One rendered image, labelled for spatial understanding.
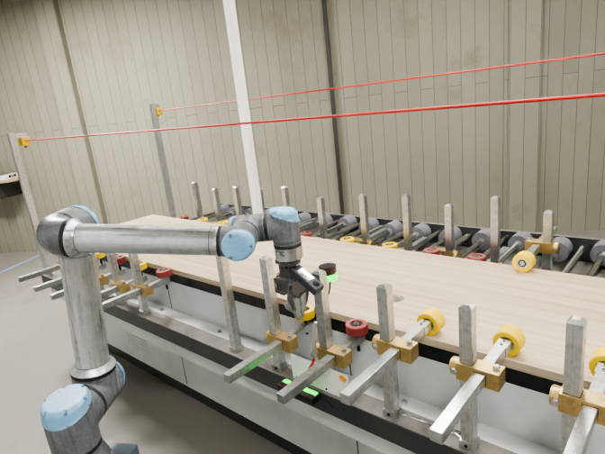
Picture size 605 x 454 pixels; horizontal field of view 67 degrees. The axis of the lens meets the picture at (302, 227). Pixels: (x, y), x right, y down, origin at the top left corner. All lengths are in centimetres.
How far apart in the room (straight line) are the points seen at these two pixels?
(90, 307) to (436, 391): 121
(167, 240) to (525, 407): 118
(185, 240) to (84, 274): 44
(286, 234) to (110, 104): 527
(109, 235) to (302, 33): 440
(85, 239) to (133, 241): 14
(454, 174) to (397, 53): 146
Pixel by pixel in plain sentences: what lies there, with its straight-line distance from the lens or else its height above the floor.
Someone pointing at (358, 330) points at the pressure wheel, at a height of 90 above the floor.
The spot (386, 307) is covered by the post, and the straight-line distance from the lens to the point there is 140.
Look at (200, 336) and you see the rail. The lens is 224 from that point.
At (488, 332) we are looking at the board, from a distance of 166.
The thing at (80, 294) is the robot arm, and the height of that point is 117.
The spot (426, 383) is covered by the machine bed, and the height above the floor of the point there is 70.
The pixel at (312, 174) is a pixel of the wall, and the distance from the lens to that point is 556.
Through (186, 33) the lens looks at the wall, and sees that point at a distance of 599.
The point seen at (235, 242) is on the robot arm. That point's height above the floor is 134.
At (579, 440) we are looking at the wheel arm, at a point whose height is 96.
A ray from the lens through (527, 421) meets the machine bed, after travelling 167.
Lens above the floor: 169
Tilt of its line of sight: 15 degrees down
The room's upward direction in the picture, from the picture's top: 6 degrees counter-clockwise
